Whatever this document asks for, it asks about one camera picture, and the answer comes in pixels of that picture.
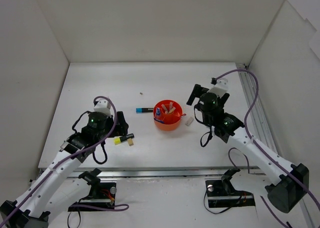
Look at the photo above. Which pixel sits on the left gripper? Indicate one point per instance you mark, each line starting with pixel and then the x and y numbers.
pixel 120 125

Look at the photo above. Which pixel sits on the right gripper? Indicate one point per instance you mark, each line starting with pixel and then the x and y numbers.
pixel 195 93

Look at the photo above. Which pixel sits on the yellow cap black highlighter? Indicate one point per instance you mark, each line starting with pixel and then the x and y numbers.
pixel 124 138

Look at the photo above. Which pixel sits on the beige eraser block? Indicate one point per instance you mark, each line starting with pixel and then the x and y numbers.
pixel 130 142

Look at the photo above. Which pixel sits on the white eraser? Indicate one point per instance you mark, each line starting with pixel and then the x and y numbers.
pixel 189 121

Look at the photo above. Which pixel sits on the blue cap black highlighter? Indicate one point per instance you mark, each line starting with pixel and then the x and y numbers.
pixel 144 110

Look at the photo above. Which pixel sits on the blue ballpoint pen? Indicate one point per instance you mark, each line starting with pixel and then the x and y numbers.
pixel 159 121

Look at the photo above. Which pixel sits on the clear bottle blue cap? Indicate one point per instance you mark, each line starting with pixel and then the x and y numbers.
pixel 158 113

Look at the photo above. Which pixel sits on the slim pink orange marker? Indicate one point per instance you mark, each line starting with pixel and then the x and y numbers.
pixel 172 110

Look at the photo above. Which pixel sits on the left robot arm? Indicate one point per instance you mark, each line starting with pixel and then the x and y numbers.
pixel 43 202

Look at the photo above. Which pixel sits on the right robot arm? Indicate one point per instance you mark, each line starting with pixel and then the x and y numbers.
pixel 288 181

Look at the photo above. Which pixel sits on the orange round compartment organizer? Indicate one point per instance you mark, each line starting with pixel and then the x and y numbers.
pixel 171 120

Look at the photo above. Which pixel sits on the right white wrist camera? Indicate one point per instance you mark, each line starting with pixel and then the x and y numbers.
pixel 220 86

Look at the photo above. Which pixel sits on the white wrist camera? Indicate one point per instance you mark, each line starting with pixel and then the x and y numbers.
pixel 103 106
pixel 220 86

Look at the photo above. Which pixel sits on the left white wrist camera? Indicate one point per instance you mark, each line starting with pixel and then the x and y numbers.
pixel 103 106

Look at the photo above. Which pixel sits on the right aluminium rail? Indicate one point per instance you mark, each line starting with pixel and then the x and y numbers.
pixel 276 102

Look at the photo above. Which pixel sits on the aluminium rail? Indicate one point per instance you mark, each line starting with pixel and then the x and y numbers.
pixel 161 172
pixel 276 102

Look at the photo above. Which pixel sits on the front aluminium rail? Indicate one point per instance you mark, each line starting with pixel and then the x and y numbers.
pixel 161 172

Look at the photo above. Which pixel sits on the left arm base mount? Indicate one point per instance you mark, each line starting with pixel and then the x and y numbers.
pixel 101 195

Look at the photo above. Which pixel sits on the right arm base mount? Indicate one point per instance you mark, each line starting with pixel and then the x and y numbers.
pixel 220 195

